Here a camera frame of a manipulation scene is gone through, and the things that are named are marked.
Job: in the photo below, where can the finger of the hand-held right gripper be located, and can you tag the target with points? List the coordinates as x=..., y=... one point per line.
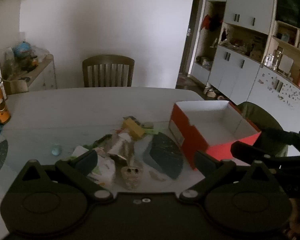
x=281, y=136
x=250, y=152

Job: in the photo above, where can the white green snack packet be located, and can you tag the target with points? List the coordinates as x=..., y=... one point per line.
x=105, y=167

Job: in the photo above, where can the clear plastic bags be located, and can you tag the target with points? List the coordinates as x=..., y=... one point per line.
x=38, y=53

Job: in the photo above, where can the green patterned packet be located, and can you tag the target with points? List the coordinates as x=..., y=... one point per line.
x=103, y=141

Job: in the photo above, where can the wooden holder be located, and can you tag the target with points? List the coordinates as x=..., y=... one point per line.
x=16, y=86

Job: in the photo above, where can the white cardboard box red edges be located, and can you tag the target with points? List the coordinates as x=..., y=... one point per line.
x=190, y=135

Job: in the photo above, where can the small light blue object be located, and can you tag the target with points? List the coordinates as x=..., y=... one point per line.
x=56, y=149

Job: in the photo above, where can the yellow block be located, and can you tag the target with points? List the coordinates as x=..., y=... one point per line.
x=133, y=128

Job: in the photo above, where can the green paper strip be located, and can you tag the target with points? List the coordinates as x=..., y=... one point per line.
x=153, y=131

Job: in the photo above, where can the brown paper bag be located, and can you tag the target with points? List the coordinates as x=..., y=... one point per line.
x=122, y=147

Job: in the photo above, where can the large white wall cabinet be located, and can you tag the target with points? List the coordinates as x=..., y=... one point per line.
x=240, y=75

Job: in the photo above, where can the glass jar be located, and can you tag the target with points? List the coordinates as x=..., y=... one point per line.
x=277, y=57

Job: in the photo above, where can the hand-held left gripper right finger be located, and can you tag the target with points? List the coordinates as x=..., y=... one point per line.
x=204, y=162

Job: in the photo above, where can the blue globe toy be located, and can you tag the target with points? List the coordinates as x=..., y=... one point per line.
x=22, y=48

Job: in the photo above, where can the brown wooden chair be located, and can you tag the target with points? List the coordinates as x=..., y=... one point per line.
x=107, y=71

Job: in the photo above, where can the white side cabinet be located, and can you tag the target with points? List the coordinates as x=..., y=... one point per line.
x=43, y=76

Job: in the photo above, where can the pair of slippers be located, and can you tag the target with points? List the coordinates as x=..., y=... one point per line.
x=213, y=93

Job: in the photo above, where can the red hanging clothes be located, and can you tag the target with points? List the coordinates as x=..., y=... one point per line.
x=211, y=22

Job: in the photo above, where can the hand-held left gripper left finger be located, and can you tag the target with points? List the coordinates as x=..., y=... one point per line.
x=86, y=162

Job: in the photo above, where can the beige printed packet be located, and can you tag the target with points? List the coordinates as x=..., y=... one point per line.
x=132, y=177

